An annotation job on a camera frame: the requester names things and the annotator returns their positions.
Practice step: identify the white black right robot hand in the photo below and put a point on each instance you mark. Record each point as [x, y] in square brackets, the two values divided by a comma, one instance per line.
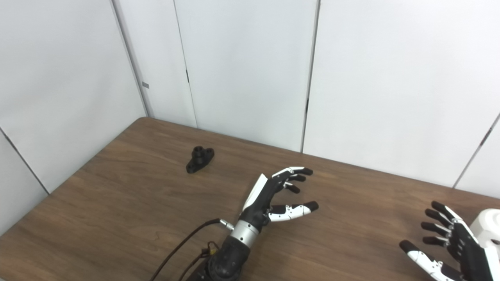
[470, 255]

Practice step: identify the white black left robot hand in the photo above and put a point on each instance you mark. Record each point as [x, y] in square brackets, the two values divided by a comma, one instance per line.
[258, 208]

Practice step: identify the round white piece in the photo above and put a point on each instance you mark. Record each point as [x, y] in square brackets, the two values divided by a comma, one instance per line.
[488, 226]

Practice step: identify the black flanged holder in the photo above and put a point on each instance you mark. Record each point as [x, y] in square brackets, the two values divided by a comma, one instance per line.
[200, 159]

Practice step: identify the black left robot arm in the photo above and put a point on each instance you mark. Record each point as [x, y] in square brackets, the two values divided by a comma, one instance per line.
[230, 257]

